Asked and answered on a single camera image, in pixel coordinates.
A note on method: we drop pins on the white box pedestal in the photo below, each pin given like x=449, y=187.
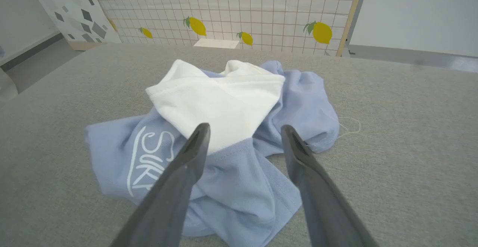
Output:
x=216, y=43

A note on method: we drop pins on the grey fabric sofa cushion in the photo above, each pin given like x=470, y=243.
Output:
x=410, y=146

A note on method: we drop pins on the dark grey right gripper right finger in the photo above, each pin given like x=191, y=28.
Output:
x=321, y=198

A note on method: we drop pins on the grey terrazzo print panel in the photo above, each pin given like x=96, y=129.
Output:
x=67, y=4

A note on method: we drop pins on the lemon print grid panel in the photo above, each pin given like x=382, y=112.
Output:
x=231, y=0

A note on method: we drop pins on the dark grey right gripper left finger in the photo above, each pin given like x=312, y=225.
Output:
x=175, y=187

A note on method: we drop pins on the light blue and white shirt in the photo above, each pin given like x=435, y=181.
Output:
x=231, y=101

